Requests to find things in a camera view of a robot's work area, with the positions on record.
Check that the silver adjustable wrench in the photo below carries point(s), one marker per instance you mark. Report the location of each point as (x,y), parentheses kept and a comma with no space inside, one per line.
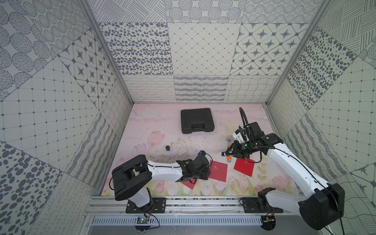
(230,139)

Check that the black plastic tool case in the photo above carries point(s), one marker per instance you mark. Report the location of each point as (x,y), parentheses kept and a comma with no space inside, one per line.
(196,120)

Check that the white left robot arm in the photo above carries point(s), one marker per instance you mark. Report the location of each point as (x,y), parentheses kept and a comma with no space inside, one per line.
(129,179)

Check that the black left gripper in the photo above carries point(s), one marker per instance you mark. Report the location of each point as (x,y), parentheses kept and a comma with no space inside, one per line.
(186,170)

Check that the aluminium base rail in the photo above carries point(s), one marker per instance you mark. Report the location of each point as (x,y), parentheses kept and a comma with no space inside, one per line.
(177,205)

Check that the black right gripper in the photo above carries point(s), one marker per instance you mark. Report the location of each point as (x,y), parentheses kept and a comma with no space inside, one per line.
(236,151)

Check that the red envelope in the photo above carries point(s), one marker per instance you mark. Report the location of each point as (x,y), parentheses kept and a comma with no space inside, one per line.
(190,183)
(218,171)
(244,166)

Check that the left green circuit board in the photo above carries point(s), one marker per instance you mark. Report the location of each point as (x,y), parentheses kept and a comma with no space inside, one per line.
(142,224)

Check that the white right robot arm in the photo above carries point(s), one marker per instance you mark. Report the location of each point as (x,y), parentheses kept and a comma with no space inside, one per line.
(320,205)

